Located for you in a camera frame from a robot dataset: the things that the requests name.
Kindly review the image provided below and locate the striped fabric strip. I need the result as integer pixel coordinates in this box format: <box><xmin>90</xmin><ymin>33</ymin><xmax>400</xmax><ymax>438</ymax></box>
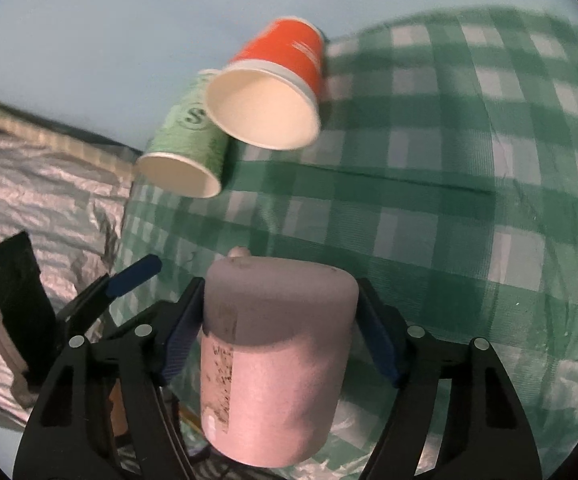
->
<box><xmin>0</xmin><ymin>106</ymin><xmax>135</xmax><ymax>179</ymax></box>

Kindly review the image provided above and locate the red paper cup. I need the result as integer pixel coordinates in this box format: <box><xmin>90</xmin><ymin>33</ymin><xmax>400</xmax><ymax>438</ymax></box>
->
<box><xmin>204</xmin><ymin>16</ymin><xmax>325</xmax><ymax>151</ymax></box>

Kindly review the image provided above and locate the green paper cup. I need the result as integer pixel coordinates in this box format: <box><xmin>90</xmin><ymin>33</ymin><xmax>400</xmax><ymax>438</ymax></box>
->
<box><xmin>136</xmin><ymin>70</ymin><xmax>229</xmax><ymax>198</ymax></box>

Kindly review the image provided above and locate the pink plastic mug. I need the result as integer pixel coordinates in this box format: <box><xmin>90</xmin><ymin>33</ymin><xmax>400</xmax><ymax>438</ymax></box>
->
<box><xmin>200</xmin><ymin>247</ymin><xmax>359</xmax><ymax>468</ymax></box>

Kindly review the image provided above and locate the green checkered tablecloth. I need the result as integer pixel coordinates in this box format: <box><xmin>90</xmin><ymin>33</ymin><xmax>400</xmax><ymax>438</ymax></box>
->
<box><xmin>111</xmin><ymin>6</ymin><xmax>578</xmax><ymax>474</ymax></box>

